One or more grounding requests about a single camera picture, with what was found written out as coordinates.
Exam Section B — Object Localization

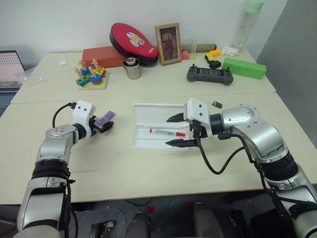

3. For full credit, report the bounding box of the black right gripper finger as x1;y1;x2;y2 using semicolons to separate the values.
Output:
165;138;197;148
166;112;186;123

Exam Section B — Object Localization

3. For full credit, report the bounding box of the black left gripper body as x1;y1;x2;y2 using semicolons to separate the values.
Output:
88;115;104;137

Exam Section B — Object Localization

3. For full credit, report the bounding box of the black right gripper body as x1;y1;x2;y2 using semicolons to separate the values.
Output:
189;119;209;147

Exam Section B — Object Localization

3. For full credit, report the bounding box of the purple lighter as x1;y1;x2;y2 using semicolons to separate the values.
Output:
96;111;117;126

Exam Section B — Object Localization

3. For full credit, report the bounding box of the red capped white marker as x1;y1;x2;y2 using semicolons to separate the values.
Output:
148;127;187;137

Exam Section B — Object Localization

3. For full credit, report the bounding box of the white plastic pencil case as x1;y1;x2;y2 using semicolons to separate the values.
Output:
130;103;193;151

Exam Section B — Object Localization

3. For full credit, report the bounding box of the wooden colourful stacking toy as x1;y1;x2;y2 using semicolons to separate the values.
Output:
72;59;110;91

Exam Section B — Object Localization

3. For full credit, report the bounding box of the grey handheld remote controller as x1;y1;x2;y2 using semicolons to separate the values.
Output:
186;63;234;86

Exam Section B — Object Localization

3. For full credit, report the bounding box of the steel metal cup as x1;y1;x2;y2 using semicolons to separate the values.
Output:
121;58;143;80

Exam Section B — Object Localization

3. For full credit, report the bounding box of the yellow and black tool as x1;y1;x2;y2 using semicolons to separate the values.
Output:
204;53;222;69

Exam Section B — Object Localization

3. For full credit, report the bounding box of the red brick block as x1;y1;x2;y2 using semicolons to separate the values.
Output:
82;45;127;68

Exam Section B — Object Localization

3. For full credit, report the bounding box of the clear measuring cylinder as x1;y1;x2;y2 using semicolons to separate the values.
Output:
190;37;199;56

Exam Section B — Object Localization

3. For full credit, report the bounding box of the wooden framed portrait picture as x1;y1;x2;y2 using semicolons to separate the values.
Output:
154;22;183;66

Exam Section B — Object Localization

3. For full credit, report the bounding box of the brown wooden roll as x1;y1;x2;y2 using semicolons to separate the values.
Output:
181;43;217;53

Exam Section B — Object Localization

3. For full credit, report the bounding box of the green rectangular block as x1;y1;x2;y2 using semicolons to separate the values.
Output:
221;57;267;80

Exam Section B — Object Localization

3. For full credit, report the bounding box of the clear plastic bag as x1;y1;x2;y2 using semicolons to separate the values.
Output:
15;66;51;88

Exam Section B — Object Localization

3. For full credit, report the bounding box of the dark grey rounded shape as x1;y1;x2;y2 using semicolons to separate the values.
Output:
132;212;152;238
193;202;216;238

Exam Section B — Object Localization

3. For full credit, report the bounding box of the white crumpled cloth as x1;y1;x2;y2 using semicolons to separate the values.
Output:
221;45;241;57

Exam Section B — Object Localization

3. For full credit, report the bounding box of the red and black boxing pad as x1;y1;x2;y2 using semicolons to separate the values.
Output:
109;22;159;67

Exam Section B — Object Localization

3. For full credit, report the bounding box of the dark wheeled board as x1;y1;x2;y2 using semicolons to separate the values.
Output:
71;207;127;238

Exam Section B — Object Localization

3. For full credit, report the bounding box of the clear bottle with green lid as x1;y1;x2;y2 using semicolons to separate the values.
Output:
232;0;264;49

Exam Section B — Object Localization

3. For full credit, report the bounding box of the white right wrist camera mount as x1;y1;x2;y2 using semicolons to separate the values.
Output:
183;97;211;136

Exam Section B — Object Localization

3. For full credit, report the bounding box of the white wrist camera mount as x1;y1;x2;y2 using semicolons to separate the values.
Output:
72;100;97;138
183;97;211;136

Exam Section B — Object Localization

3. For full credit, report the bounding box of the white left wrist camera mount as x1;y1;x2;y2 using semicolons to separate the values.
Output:
72;100;97;138

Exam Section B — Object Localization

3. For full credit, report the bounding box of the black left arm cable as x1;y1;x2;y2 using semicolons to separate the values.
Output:
52;101;78;128

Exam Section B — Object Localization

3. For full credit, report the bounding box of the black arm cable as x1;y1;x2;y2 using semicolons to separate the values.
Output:
52;101;78;128
197;132;251;175

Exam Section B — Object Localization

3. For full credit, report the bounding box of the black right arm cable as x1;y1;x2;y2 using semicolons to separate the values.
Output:
197;132;251;175

